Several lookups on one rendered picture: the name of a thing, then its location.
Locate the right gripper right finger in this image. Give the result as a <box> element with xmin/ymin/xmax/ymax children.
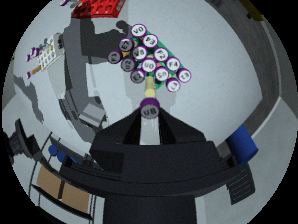
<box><xmin>158</xmin><ymin>107</ymin><xmax>206</xmax><ymax>145</ymax></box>

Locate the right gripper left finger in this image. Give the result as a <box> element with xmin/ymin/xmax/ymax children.
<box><xmin>93</xmin><ymin>107</ymin><xmax>142</xmax><ymax>145</ymax></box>

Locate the red tube rack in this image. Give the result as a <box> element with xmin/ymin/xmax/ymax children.
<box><xmin>71</xmin><ymin>0</ymin><xmax>126</xmax><ymax>19</ymax></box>

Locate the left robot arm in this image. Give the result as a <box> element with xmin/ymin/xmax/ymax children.
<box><xmin>3</xmin><ymin>124</ymin><xmax>28</xmax><ymax>165</ymax></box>

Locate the green tube rack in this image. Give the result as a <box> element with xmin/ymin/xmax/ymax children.
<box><xmin>122</xmin><ymin>30</ymin><xmax>176</xmax><ymax>89</ymax></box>

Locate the orange tube with purple cap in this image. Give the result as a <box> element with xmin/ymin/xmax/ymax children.
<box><xmin>26</xmin><ymin>65</ymin><xmax>42</xmax><ymax>79</ymax></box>

